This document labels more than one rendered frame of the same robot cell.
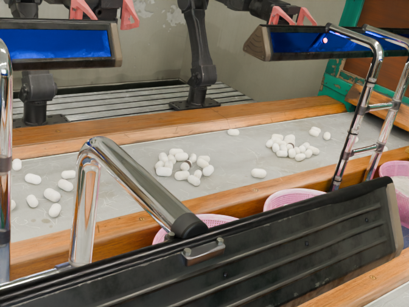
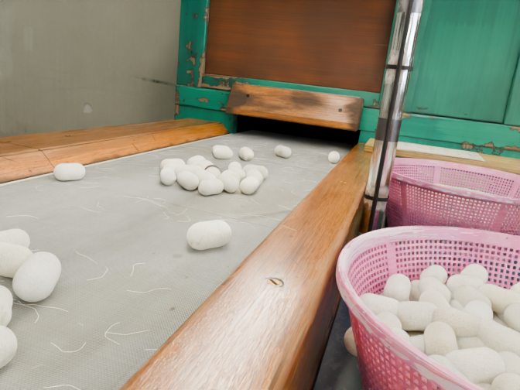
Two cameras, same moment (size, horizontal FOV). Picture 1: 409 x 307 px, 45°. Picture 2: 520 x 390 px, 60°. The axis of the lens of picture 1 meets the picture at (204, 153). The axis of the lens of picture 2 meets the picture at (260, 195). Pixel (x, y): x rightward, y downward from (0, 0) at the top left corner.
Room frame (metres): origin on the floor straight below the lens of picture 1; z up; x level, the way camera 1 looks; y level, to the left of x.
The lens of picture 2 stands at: (0.81, 0.00, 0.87)
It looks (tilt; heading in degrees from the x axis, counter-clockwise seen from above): 14 degrees down; 328
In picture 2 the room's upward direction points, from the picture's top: 6 degrees clockwise
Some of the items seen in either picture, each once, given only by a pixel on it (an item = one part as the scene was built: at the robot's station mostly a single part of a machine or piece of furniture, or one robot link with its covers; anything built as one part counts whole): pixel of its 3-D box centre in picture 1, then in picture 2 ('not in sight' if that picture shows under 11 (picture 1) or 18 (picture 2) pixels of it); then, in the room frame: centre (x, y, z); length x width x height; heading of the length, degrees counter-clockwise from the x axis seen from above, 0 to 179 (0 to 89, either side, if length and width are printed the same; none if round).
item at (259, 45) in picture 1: (342, 40); not in sight; (1.30, -0.29, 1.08); 0.62 x 0.08 x 0.07; 133
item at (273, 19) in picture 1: (285, 21); not in sight; (1.44, -0.15, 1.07); 0.09 x 0.07 x 0.07; 44
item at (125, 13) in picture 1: (122, 17); not in sight; (1.07, 0.23, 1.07); 0.09 x 0.07 x 0.07; 44
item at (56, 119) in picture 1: (34, 112); not in sight; (1.29, 0.50, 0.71); 0.20 x 0.07 x 0.08; 134
